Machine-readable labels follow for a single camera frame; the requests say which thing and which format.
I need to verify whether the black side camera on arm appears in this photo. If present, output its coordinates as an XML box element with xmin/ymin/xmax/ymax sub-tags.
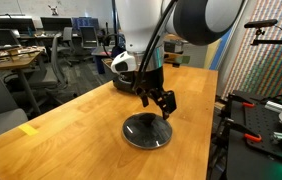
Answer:
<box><xmin>243</xmin><ymin>18</ymin><xmax>282</xmax><ymax>50</ymax></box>

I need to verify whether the black mounting base plate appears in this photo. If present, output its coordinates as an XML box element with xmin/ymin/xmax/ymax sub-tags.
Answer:
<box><xmin>226</xmin><ymin>90</ymin><xmax>282</xmax><ymax>180</ymax></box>

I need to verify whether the yellow tape piece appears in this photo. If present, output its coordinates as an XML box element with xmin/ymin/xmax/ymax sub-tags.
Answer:
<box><xmin>19</xmin><ymin>124</ymin><xmax>38</xmax><ymax>136</ymax></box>

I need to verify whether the grey storage bin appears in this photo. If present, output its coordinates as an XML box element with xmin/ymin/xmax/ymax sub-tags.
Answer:
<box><xmin>102</xmin><ymin>58</ymin><xmax>115</xmax><ymax>80</ymax></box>

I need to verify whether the glass lid black knob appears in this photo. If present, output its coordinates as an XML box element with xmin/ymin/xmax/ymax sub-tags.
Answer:
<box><xmin>122</xmin><ymin>113</ymin><xmax>172</xmax><ymax>149</ymax></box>

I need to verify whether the black electric hot plate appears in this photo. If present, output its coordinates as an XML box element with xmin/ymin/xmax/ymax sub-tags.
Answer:
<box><xmin>113</xmin><ymin>74</ymin><xmax>134</xmax><ymax>94</ymax></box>

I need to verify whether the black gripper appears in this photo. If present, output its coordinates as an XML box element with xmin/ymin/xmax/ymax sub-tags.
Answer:
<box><xmin>132</xmin><ymin>67</ymin><xmax>177</xmax><ymax>120</ymax></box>

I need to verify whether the orange handled clamp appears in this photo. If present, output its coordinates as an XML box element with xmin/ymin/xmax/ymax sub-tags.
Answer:
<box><xmin>228</xmin><ymin>94</ymin><xmax>255</xmax><ymax>108</ymax></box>
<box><xmin>224</xmin><ymin>118</ymin><xmax>262</xmax><ymax>143</ymax></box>

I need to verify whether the wooden desk with clutter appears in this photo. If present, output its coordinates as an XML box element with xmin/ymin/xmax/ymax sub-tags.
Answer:
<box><xmin>0</xmin><ymin>46</ymin><xmax>45</xmax><ymax>115</ymax></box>

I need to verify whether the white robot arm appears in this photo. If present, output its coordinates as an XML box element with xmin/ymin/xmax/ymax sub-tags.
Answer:
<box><xmin>111</xmin><ymin>0</ymin><xmax>244</xmax><ymax>118</ymax></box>

